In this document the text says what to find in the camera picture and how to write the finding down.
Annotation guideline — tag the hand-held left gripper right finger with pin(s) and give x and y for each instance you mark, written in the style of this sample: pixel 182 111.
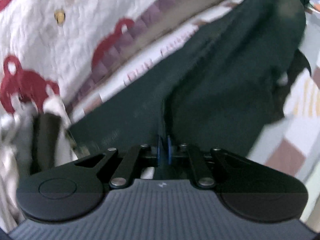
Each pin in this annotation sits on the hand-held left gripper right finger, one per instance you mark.
pixel 169 150

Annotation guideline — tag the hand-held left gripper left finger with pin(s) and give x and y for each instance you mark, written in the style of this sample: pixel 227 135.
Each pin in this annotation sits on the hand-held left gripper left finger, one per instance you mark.
pixel 158 150

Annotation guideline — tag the striped mat with bear print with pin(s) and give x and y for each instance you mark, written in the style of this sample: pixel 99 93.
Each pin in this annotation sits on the striped mat with bear print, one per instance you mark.
pixel 287 135

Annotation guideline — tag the dark green jeans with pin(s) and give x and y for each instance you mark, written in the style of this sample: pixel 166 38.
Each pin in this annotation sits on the dark green jeans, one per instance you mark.
pixel 212 80

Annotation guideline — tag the black folded garment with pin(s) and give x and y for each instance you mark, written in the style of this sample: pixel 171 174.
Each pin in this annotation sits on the black folded garment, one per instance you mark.
pixel 46 140

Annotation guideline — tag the white folded garment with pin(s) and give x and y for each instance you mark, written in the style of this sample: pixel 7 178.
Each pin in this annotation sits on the white folded garment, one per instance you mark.
pixel 7 130

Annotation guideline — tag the white quilt with red bears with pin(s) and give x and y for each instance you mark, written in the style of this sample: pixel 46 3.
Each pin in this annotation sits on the white quilt with red bears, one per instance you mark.
pixel 62 42

